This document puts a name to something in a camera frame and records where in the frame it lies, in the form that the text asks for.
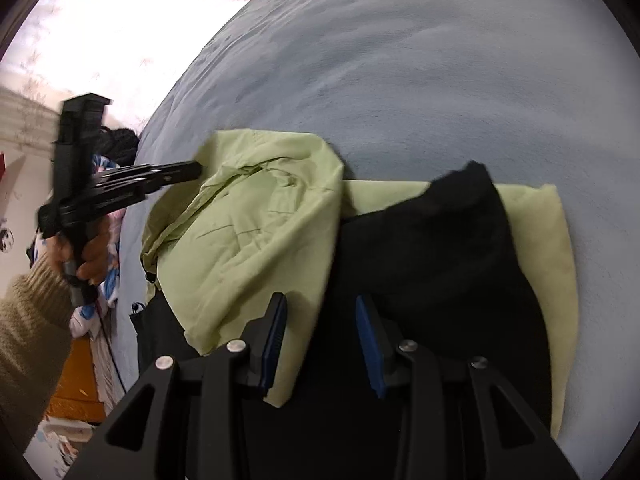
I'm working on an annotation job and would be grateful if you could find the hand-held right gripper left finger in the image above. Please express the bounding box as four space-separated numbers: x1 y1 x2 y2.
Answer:
62 292 288 480

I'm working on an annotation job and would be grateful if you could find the black cable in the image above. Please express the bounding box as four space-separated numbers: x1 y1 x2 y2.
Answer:
95 300 128 393

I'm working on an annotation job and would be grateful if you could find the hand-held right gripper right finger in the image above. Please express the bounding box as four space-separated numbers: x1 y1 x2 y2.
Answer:
354 294 581 480

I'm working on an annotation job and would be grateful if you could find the black knit garment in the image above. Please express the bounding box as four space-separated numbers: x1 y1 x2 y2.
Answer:
92 127 140 168

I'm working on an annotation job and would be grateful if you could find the person's left hand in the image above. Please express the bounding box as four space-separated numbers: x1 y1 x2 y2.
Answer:
46 214 113 287

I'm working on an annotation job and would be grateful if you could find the green and black hooded jacket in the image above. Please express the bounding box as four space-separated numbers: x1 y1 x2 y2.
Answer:
130 129 581 480

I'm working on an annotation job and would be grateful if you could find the floral quilt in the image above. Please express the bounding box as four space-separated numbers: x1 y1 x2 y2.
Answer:
67 152 126 341

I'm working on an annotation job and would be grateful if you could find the blue-grey bed sheet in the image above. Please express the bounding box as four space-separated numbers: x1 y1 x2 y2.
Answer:
107 0 640 480

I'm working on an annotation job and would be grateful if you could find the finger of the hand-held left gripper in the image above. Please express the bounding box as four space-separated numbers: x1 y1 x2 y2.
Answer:
60 181 167 222
91 160 204 187

